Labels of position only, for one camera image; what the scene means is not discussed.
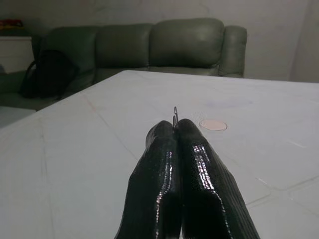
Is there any white cabinet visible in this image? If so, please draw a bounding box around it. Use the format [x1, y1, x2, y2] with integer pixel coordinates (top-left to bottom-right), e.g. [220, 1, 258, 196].
[0, 35, 35, 74]

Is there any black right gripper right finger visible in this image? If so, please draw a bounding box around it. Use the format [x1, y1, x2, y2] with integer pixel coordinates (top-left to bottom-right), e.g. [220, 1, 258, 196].
[175, 118, 261, 239]

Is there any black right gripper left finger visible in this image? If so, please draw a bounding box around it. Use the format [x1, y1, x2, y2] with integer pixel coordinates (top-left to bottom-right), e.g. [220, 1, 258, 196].
[115, 119, 181, 239]

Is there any black backpack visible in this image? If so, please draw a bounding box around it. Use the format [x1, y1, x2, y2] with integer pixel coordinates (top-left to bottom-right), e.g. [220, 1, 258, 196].
[19, 49, 80, 101]

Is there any red and yellow item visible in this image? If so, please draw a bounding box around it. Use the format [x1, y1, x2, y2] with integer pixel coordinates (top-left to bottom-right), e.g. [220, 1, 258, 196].
[0, 19, 24, 31]

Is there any green leather sofa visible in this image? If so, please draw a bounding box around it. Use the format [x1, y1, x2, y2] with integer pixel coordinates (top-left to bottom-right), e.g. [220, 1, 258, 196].
[0, 17, 248, 112]

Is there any pink round disc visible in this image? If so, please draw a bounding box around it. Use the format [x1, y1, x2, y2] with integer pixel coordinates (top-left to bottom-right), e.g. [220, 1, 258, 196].
[199, 119, 228, 132]

